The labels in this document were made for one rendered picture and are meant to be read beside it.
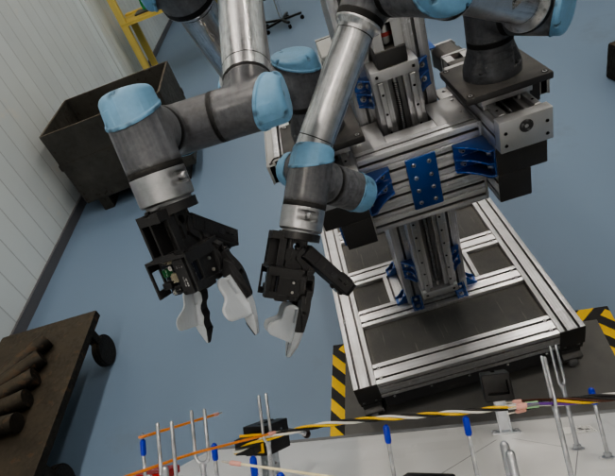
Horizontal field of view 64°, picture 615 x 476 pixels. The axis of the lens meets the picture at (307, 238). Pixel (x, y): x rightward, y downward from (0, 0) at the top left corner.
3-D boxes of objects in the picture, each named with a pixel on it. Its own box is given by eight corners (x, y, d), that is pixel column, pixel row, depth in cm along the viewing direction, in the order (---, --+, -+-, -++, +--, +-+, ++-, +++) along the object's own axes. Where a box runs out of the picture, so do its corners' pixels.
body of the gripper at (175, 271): (160, 305, 65) (123, 221, 63) (196, 280, 73) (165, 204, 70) (204, 296, 62) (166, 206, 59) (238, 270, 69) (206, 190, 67)
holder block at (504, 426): (514, 420, 91) (502, 365, 93) (522, 434, 79) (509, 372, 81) (487, 422, 92) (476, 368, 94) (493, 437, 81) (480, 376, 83)
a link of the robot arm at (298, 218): (318, 212, 89) (332, 211, 81) (314, 237, 89) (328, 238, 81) (278, 205, 87) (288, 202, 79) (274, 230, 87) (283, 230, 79)
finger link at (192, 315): (173, 354, 70) (165, 295, 67) (196, 334, 75) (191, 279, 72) (191, 358, 68) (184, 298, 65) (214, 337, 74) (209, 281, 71)
